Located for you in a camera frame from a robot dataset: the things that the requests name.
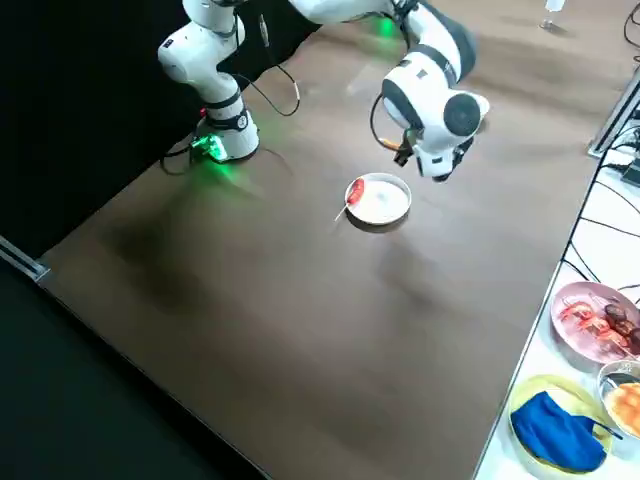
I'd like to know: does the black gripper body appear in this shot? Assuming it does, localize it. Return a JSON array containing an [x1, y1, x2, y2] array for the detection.
[[392, 128, 420, 169]]

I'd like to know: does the glass oil pot white cap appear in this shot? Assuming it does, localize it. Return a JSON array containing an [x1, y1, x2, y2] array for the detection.
[[539, 0, 566, 29]]

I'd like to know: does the clear glass bowl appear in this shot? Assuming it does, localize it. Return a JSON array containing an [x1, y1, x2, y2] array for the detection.
[[597, 357, 640, 441]]

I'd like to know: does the white round plate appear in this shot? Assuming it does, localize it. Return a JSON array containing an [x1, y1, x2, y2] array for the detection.
[[344, 172, 412, 225]]

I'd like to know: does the red sausage on skewer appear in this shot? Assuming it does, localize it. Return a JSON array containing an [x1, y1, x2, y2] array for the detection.
[[333, 177, 366, 222]]

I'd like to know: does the pink plate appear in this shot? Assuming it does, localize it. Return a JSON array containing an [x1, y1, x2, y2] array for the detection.
[[550, 281, 640, 364]]

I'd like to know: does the shrimp skewer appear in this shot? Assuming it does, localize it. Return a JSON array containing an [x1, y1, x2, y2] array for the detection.
[[558, 298, 614, 341]]

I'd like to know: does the dark meat skewer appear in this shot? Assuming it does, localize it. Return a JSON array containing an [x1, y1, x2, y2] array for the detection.
[[602, 302, 640, 349]]

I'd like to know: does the yellow plate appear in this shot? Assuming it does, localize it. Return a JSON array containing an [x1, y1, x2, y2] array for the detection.
[[508, 374, 614, 471]]

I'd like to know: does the blue cloth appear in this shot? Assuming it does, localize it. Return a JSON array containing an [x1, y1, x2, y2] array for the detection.
[[510, 391, 609, 471]]

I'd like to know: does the yellow bread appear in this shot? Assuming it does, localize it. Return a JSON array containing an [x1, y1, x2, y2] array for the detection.
[[607, 382, 640, 431]]

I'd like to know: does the loose black cable white tip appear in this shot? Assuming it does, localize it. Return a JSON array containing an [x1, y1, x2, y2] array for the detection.
[[234, 13, 302, 119]]

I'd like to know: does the aluminium frame post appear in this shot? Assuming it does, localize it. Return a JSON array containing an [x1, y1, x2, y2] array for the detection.
[[587, 64, 640, 159]]

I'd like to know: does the black base cable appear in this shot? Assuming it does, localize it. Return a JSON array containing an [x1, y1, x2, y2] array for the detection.
[[159, 139, 201, 175]]

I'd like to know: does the aluminium frame profile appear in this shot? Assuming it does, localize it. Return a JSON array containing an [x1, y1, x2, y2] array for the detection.
[[0, 234, 51, 285]]

